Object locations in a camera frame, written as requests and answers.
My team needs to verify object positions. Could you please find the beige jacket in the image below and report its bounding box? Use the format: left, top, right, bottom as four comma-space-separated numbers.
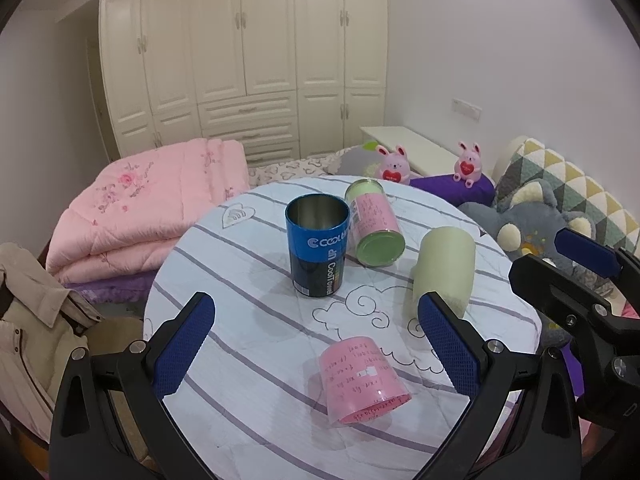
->
0, 242, 107, 443

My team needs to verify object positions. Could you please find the pink jar with green lid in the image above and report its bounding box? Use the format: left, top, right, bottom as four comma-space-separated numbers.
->
344, 178, 407, 267

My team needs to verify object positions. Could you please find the pale green cup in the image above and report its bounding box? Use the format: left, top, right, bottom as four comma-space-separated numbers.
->
411, 226, 477, 320

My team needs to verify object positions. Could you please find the pink floral quilt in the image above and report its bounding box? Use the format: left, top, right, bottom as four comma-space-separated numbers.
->
46, 137, 251, 291

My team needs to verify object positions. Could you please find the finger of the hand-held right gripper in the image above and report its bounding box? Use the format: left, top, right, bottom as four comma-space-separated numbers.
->
509, 254, 623, 356
555, 227, 640, 292

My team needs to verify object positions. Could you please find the cream wardrobe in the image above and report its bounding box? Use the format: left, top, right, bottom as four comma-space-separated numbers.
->
98, 0, 390, 163

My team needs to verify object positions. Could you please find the grey plush toy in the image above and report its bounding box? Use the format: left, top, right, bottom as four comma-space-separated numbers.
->
457, 180, 603, 281

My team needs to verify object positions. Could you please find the grey and green pillow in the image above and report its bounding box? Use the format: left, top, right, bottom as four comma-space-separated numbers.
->
336, 141, 396, 177

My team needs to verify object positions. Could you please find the white shelf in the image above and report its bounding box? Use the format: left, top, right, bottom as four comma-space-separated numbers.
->
360, 126, 463, 177

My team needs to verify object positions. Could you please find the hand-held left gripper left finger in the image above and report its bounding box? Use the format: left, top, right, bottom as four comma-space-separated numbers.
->
49, 291, 221, 480

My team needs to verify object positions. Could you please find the white wall socket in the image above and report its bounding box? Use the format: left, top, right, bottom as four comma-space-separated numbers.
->
451, 98, 482, 120

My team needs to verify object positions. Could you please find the clear cup with pink paper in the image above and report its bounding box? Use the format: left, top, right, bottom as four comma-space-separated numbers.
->
319, 336, 413, 427

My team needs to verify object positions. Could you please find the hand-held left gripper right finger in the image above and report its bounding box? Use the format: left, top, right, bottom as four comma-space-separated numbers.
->
417, 291, 583, 480

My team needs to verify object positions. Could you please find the purple cushion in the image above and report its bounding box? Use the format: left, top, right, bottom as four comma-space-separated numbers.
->
410, 172, 496, 207

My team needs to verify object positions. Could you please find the striped white tablecloth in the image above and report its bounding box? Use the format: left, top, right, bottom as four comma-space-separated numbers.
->
142, 176, 543, 480

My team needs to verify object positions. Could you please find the purple blanket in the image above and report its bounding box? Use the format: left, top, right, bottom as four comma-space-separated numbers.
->
65, 270, 161, 306

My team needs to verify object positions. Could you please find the pink bunny plush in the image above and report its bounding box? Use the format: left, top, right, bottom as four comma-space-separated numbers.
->
452, 141, 484, 182
375, 144, 412, 184

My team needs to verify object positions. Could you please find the blue metal cup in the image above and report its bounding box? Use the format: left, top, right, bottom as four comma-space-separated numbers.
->
285, 195, 352, 301

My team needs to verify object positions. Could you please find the triangle patterned cushion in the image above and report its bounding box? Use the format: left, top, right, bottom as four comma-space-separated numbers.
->
492, 137, 640, 257

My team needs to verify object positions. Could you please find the heart print bedsheet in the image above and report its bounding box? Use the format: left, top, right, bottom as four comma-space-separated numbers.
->
247, 152, 347, 191

